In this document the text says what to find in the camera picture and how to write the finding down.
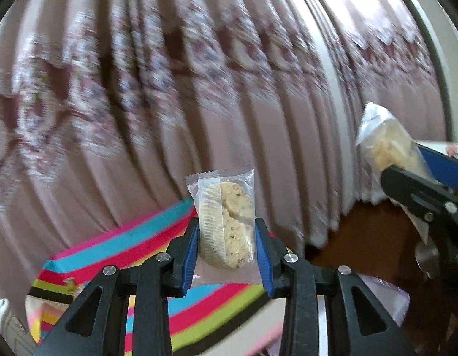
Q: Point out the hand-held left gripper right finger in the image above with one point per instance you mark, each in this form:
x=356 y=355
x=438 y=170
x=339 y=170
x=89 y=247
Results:
x=264 y=259

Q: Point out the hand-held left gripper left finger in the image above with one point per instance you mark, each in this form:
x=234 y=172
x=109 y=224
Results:
x=189 y=256

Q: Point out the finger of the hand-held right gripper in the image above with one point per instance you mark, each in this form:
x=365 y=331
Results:
x=446 y=168
x=418 y=193

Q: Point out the clear pastry packet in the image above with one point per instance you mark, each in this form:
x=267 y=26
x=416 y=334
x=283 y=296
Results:
x=384 y=144

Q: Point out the clear-wrapped cookie packet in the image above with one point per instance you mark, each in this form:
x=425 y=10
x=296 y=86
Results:
x=229 y=211

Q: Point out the clear plastic storage bin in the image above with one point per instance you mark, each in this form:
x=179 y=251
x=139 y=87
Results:
x=388 y=296

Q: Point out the white pink bed sheet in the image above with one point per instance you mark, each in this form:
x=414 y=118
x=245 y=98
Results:
x=251 y=322

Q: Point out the striped colourful blanket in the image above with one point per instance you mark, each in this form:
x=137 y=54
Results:
x=102 y=244

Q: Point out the pink patterned curtain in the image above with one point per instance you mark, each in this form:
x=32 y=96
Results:
x=177 y=81

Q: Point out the white bag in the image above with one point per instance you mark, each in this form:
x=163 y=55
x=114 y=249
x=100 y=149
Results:
x=10 y=326

